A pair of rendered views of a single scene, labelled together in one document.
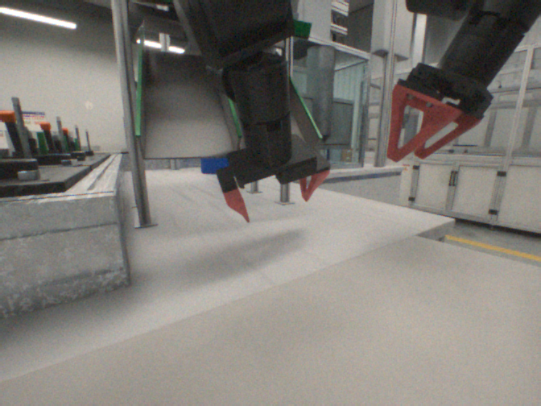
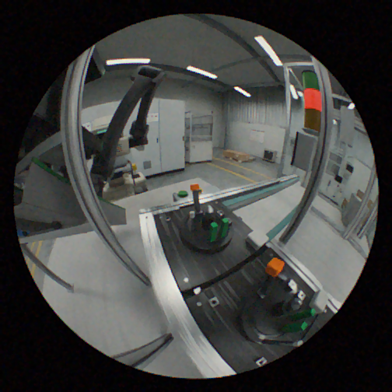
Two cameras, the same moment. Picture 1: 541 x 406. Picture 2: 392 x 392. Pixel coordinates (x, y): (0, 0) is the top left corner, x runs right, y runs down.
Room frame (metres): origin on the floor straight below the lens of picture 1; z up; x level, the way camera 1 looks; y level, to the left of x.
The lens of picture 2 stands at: (0.49, 0.38, 1.20)
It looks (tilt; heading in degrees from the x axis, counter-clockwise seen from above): 31 degrees down; 185
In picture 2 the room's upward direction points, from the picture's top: 2 degrees clockwise
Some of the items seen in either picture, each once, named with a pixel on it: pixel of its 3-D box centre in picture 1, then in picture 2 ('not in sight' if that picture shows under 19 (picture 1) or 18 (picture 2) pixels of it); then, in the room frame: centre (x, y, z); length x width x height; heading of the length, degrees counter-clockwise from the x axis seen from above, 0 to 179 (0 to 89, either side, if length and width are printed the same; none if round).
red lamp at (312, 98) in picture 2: not in sight; (313, 102); (0.28, 0.61, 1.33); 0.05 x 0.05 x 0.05
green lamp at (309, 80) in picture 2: not in sight; (312, 85); (0.28, 0.61, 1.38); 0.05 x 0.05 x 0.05
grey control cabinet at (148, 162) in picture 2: not in sight; (143, 139); (-2.44, -1.37, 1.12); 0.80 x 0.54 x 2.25; 131
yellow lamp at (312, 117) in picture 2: not in sight; (313, 121); (0.28, 0.61, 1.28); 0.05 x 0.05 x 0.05
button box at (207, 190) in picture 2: not in sight; (197, 197); (0.06, 0.35, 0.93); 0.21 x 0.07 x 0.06; 122
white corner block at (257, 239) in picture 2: not in sight; (256, 241); (0.32, 0.52, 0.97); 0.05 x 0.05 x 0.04; 32
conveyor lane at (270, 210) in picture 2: not in sight; (267, 217); (0.15, 0.66, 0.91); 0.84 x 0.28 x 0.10; 122
